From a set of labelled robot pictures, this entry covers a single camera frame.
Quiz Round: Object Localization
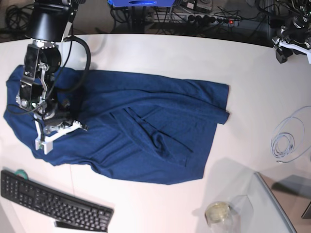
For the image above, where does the blue box with hole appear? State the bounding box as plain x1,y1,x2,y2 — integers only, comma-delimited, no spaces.
107,0,174,7

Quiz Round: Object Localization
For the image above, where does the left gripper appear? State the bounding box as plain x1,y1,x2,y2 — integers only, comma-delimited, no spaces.
276,24,311,64

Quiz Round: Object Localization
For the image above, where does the dark blue t-shirt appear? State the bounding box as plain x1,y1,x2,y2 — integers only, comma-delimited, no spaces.
3,70,229,184

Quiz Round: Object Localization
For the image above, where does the black computer keyboard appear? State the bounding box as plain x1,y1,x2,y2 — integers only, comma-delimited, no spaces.
0,170,114,233

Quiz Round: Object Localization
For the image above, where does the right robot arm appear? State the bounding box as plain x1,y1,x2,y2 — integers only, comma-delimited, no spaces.
6,0,91,133

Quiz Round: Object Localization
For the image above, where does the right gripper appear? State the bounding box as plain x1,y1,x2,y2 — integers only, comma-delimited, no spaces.
42,104,75,133

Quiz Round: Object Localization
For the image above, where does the clear glass jar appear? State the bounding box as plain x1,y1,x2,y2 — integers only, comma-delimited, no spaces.
205,201,236,233

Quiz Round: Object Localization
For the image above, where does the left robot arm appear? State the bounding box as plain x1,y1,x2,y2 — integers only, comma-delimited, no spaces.
254,0,311,64

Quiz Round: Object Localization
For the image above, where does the green tape roll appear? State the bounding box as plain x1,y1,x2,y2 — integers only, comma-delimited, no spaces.
14,169,29,180

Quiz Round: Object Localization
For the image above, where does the coiled white cable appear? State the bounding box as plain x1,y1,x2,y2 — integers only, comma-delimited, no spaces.
270,105,311,164

